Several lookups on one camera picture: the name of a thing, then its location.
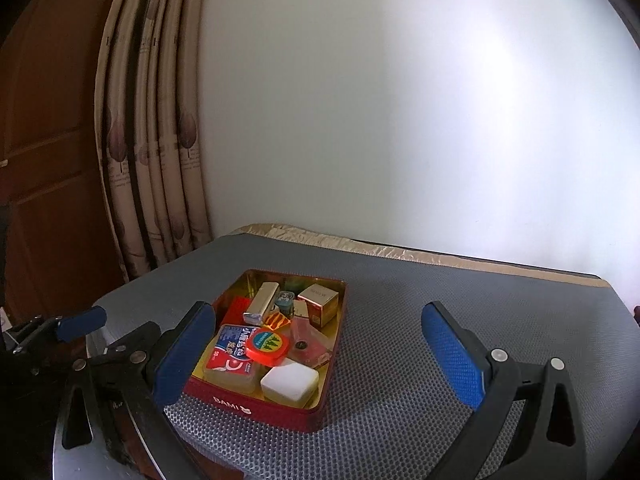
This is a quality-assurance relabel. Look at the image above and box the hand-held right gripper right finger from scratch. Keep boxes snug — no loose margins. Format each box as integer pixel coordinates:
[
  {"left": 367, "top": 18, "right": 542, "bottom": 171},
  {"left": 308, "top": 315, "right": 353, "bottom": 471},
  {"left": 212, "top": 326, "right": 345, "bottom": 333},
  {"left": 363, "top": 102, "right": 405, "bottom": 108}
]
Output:
[{"left": 421, "top": 301, "right": 588, "bottom": 480}]

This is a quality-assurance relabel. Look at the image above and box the red tin box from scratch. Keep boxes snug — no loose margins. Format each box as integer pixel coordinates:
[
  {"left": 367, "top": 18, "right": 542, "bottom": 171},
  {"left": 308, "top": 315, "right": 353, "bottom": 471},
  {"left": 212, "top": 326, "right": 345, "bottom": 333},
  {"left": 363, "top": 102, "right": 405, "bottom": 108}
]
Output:
[{"left": 182, "top": 269, "right": 348, "bottom": 433}]

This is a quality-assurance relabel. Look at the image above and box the clear printed card box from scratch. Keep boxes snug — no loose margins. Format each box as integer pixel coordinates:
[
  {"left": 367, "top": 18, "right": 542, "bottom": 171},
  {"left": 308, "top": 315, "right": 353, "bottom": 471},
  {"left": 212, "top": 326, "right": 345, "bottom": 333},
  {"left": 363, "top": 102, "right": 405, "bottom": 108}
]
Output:
[{"left": 202, "top": 324, "right": 266, "bottom": 395}]

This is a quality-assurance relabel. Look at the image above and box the round orange tin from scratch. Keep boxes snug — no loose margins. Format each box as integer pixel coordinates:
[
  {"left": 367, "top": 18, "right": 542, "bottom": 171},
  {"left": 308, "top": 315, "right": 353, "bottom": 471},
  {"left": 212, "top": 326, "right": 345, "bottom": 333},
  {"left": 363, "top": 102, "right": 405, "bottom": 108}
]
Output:
[{"left": 244, "top": 327, "right": 292, "bottom": 367}]

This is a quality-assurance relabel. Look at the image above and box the small red box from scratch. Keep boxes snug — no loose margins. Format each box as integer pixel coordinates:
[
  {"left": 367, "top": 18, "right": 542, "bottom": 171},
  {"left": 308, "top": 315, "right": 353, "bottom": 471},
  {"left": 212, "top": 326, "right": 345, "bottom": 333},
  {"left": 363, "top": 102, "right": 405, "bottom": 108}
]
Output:
[{"left": 220, "top": 296, "right": 253, "bottom": 328}]

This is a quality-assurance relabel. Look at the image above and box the white charger cube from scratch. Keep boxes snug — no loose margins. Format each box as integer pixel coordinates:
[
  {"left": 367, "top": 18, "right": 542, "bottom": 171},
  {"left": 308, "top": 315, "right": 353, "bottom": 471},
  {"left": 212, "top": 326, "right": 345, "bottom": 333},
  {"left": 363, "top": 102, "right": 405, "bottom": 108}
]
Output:
[{"left": 260, "top": 362, "right": 321, "bottom": 407}]

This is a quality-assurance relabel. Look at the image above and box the gold lipstick tube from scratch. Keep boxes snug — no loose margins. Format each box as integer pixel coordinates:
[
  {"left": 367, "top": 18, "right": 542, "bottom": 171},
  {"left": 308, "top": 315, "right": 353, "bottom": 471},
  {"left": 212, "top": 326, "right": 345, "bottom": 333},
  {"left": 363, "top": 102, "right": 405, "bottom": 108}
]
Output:
[{"left": 243, "top": 282, "right": 281, "bottom": 325}]

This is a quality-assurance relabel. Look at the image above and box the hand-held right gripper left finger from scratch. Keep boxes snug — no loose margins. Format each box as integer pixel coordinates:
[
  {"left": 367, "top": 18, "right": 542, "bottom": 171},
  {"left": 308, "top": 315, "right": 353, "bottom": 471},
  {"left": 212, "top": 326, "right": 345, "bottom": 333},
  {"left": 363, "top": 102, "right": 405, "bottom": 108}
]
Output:
[{"left": 52, "top": 301, "right": 217, "bottom": 480}]

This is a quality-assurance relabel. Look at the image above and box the beige printed curtain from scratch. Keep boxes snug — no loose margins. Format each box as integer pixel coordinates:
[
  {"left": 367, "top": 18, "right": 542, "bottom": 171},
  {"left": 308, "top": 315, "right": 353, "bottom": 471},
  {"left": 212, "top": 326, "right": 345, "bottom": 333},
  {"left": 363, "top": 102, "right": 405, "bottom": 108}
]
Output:
[{"left": 95, "top": 0, "right": 213, "bottom": 281}]

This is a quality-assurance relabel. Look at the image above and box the brown wooden wardrobe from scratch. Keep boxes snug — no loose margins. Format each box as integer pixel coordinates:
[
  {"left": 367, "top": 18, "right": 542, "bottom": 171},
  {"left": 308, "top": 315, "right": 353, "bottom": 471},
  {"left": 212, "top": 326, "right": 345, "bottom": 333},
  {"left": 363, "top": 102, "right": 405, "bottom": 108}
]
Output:
[{"left": 0, "top": 0, "right": 131, "bottom": 331}]

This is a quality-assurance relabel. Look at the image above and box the brown carton box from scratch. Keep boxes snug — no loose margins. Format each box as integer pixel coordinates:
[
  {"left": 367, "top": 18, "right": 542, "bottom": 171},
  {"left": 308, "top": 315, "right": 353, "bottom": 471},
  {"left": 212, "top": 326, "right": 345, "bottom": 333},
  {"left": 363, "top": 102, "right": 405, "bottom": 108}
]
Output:
[{"left": 296, "top": 284, "right": 342, "bottom": 330}]

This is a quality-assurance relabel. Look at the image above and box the clear box with pink contents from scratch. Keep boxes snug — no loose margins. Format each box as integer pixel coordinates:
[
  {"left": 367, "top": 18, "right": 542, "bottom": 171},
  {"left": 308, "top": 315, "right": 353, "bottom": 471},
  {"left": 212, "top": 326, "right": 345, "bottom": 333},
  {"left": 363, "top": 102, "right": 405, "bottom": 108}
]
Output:
[{"left": 290, "top": 315, "right": 333, "bottom": 351}]

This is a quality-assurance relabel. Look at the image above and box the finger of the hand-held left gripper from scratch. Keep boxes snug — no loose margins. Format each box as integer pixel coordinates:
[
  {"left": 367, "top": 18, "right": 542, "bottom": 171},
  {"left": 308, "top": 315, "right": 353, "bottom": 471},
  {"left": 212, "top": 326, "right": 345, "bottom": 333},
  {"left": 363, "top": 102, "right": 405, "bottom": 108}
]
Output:
[
  {"left": 90, "top": 323, "right": 162, "bottom": 361},
  {"left": 10, "top": 306, "right": 107, "bottom": 356}
]

